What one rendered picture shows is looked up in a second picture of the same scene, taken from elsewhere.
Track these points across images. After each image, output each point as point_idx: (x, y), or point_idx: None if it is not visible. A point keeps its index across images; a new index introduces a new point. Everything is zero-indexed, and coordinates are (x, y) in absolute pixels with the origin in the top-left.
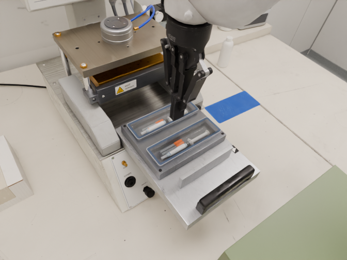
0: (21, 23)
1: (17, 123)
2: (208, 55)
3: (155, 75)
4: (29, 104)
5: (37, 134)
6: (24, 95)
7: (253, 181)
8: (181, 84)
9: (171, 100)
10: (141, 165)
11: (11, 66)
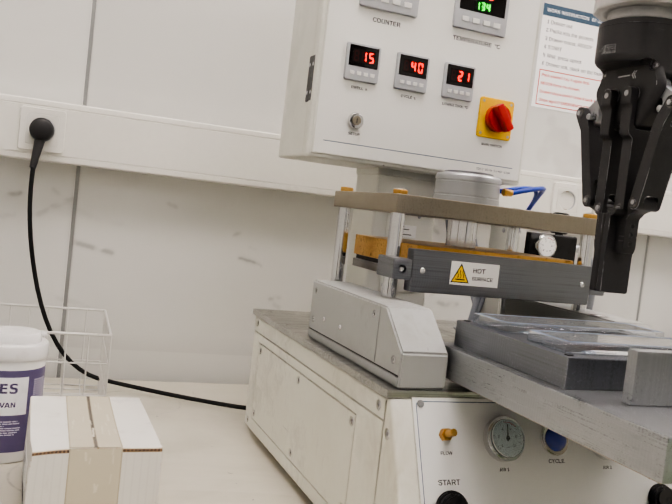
0: (231, 289)
1: None
2: None
3: (543, 278)
4: (190, 423)
5: (195, 461)
6: (182, 412)
7: None
8: (625, 167)
9: (594, 245)
10: (510, 373)
11: (167, 379)
